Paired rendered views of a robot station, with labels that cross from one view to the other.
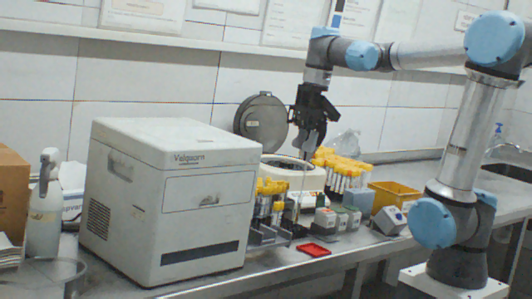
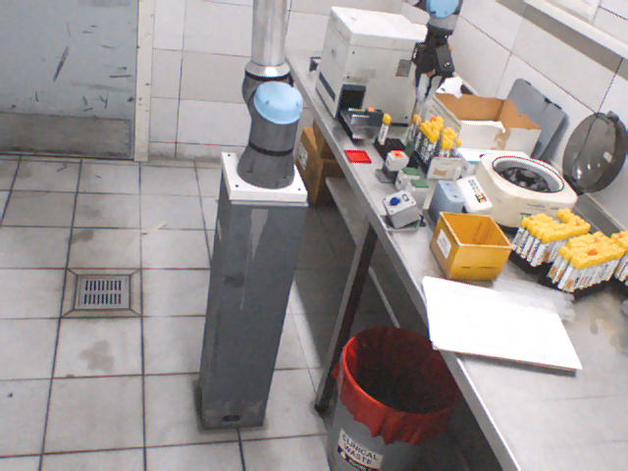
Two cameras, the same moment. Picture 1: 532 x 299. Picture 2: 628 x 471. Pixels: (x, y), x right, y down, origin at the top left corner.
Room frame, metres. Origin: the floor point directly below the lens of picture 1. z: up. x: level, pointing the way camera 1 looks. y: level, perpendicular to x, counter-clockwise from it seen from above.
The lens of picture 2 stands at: (2.33, -1.73, 1.68)
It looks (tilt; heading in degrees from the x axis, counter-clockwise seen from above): 33 degrees down; 118
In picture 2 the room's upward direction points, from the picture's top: 12 degrees clockwise
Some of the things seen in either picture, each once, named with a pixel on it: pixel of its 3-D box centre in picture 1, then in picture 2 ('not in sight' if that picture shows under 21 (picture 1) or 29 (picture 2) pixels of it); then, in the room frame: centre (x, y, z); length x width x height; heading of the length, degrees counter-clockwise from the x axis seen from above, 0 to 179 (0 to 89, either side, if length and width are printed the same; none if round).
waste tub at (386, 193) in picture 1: (391, 201); (468, 246); (2.09, -0.45, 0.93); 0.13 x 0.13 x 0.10; 43
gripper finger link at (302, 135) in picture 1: (298, 143); (428, 85); (1.76, -0.10, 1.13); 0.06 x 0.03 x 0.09; 138
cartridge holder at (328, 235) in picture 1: (322, 230); (392, 173); (1.77, -0.21, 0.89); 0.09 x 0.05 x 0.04; 47
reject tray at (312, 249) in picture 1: (313, 249); (357, 156); (1.63, -0.18, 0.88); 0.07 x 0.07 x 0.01; 47
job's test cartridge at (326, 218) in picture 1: (324, 221); (395, 164); (1.77, -0.21, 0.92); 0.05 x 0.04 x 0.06; 47
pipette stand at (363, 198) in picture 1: (357, 205); (444, 206); (1.97, -0.32, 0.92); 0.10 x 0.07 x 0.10; 132
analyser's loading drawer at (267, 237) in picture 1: (253, 239); (354, 117); (1.52, -0.02, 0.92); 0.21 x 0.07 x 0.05; 137
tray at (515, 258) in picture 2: (332, 192); (541, 255); (2.23, -0.27, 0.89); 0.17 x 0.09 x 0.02; 64
